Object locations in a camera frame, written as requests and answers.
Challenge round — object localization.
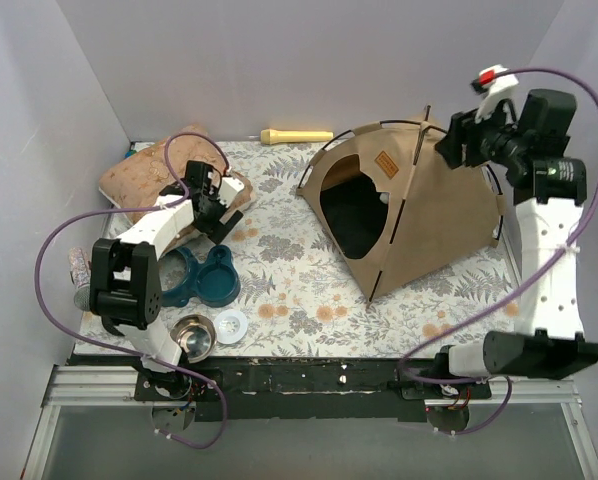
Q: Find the peach patterned pillow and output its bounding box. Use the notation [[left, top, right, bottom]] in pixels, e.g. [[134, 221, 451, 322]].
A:
[[99, 124, 256, 252]]

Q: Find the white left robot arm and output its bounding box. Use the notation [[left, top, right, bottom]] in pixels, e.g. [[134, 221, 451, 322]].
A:
[[89, 161, 245, 400]]

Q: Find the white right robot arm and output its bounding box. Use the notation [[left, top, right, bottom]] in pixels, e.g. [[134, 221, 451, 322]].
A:
[[431, 89, 598, 398]]

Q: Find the teal double pet feeder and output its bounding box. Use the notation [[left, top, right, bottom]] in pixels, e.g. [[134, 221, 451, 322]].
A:
[[161, 245, 241, 308]]

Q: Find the clear plastic lid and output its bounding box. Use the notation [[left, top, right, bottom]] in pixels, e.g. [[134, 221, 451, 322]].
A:
[[213, 309, 248, 345]]

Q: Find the stainless steel bowl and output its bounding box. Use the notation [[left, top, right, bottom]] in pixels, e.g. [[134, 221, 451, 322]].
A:
[[170, 315, 217, 364]]

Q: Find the floral table mat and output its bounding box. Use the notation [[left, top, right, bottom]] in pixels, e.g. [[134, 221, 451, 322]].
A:
[[76, 138, 535, 360]]

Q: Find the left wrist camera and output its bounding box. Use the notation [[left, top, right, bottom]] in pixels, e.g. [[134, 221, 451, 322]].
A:
[[218, 175, 245, 208]]

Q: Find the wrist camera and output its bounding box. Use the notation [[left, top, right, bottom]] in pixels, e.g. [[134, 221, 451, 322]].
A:
[[218, 175, 245, 208], [471, 64, 519, 123]]

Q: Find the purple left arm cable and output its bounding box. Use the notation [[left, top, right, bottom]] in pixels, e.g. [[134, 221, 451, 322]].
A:
[[34, 132, 233, 449]]

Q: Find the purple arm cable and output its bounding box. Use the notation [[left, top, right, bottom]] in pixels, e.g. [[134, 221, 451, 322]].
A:
[[34, 132, 233, 449], [396, 67, 598, 436]]

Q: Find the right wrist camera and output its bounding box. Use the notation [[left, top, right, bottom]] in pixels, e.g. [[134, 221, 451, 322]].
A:
[[471, 64, 519, 123]]

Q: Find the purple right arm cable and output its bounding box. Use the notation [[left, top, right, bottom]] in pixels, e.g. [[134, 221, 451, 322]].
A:
[[396, 67, 598, 436]]

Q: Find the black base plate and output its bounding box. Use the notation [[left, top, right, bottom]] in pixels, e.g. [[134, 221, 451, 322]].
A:
[[133, 349, 550, 424]]

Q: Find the aluminium frame rail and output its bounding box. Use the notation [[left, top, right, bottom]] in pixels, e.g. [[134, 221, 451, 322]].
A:
[[23, 357, 598, 479]]

